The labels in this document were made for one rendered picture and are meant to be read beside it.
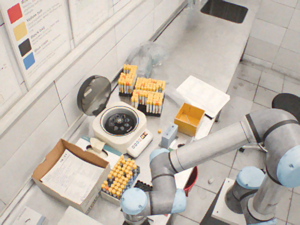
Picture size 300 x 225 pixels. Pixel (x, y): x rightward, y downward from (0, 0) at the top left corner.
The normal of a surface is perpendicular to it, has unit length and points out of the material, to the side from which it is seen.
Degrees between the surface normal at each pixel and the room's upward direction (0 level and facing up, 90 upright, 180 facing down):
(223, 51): 0
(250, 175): 11
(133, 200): 0
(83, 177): 2
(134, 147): 25
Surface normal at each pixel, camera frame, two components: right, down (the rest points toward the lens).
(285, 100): 0.06, -0.62
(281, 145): -0.77, -0.36
